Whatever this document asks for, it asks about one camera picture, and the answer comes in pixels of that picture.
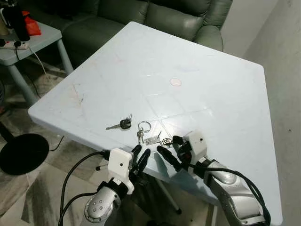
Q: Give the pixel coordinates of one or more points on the round black stand base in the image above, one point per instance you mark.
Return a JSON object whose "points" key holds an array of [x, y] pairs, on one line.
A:
{"points": [[23, 154]]}

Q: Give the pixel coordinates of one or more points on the green leather sofa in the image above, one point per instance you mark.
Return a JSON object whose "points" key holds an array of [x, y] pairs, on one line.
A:
{"points": [[174, 19]]}

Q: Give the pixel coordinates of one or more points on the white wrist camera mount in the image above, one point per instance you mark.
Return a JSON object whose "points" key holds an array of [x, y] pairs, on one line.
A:
{"points": [[196, 146], [120, 162]]}

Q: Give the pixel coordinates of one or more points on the white power strip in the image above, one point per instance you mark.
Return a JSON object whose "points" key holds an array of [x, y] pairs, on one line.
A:
{"points": [[21, 45]]}

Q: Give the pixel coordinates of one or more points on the red plastic bag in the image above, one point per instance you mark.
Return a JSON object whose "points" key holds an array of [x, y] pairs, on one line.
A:
{"points": [[32, 27]]}

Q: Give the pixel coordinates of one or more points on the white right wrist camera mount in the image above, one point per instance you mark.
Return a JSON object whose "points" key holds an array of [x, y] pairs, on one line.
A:
{"points": [[196, 146]]}

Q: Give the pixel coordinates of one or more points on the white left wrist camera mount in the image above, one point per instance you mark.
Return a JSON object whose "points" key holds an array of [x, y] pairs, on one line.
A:
{"points": [[120, 162]]}

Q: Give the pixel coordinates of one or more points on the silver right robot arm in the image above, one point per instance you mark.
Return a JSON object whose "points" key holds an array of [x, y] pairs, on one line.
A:
{"points": [[235, 197]]}

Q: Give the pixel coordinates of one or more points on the round white table cap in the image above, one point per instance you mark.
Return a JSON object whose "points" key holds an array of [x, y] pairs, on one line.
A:
{"points": [[175, 82]]}

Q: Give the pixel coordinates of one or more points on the grey metal table leg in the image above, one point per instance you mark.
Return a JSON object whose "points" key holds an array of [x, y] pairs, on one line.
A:
{"points": [[169, 197]]}

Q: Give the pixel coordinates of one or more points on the grey plastic side table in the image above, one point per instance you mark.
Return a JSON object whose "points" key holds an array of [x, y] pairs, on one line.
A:
{"points": [[43, 40]]}

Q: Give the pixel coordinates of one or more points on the tall black bottle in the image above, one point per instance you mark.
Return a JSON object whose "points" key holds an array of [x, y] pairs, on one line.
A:
{"points": [[19, 21]]}

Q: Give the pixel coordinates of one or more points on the black car key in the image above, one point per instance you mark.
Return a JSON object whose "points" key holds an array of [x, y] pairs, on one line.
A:
{"points": [[125, 124]]}

